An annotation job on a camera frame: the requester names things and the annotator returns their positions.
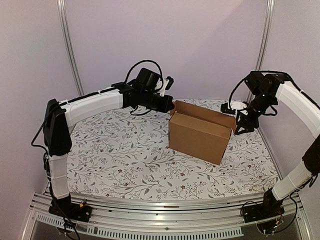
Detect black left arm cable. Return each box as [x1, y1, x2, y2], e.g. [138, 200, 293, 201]
[124, 59, 165, 83]

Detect floral patterned table mat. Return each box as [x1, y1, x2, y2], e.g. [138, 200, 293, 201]
[51, 108, 280, 201]

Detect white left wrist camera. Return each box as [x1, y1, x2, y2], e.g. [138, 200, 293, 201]
[158, 76, 174, 97]

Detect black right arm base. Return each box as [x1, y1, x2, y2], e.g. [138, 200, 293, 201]
[240, 188, 285, 223]

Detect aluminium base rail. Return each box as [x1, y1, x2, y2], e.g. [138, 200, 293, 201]
[21, 192, 305, 240]

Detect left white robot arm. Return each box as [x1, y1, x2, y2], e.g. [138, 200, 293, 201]
[38, 68, 174, 217]

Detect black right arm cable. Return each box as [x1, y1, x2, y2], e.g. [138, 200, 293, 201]
[228, 77, 251, 106]

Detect brown cardboard box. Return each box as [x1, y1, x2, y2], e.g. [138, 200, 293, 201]
[168, 100, 236, 165]

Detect left aluminium frame post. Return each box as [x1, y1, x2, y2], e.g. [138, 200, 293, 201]
[56, 0, 84, 97]

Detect right aluminium frame post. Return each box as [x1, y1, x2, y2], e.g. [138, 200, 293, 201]
[253, 0, 275, 72]

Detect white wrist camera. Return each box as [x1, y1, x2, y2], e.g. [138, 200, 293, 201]
[220, 101, 248, 116]
[158, 76, 174, 97]

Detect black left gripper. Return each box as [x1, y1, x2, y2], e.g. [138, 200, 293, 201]
[141, 91, 175, 114]

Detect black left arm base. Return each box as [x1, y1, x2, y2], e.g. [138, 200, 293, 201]
[48, 195, 93, 223]

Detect aluminium frame post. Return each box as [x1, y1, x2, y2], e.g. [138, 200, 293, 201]
[56, 0, 84, 97]
[253, 0, 275, 72]

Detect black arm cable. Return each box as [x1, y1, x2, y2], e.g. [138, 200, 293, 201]
[124, 59, 165, 83]
[228, 77, 251, 106]

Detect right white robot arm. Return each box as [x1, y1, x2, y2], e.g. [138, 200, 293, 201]
[227, 70, 320, 218]

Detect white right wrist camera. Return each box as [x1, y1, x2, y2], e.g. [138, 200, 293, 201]
[220, 101, 248, 116]

